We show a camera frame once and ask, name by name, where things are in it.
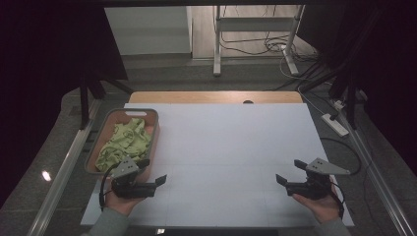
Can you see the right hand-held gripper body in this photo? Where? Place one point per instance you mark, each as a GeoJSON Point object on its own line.
{"type": "Point", "coordinates": [311, 190]}

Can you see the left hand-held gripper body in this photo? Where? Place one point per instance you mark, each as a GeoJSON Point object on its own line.
{"type": "Point", "coordinates": [131, 190]}

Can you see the green printed baby romper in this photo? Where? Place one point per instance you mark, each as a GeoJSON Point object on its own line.
{"type": "Point", "coordinates": [128, 144]}

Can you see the pink plastic basket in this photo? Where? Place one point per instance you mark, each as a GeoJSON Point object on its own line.
{"type": "Point", "coordinates": [108, 128]}

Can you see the person's left hand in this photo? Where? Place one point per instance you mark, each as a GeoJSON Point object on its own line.
{"type": "Point", "coordinates": [119, 204]}

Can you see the person's right hand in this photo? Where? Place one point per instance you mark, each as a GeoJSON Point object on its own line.
{"type": "Point", "coordinates": [324, 208]}

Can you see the white power strip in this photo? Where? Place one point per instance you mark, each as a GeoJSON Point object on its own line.
{"type": "Point", "coordinates": [334, 125]}

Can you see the white plug adapter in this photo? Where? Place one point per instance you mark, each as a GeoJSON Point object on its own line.
{"type": "Point", "coordinates": [339, 105]}

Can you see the black metal stand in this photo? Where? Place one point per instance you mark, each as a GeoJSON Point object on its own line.
{"type": "Point", "coordinates": [84, 108]}
{"type": "Point", "coordinates": [351, 108]}

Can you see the black curtain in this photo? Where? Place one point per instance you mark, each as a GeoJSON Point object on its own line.
{"type": "Point", "coordinates": [387, 65]}
{"type": "Point", "coordinates": [39, 65]}

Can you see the aluminium rail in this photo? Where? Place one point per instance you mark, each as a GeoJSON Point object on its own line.
{"type": "Point", "coordinates": [62, 177]}
{"type": "Point", "coordinates": [377, 177]}

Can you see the white metal stand frame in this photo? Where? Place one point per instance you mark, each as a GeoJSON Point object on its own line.
{"type": "Point", "coordinates": [217, 49]}

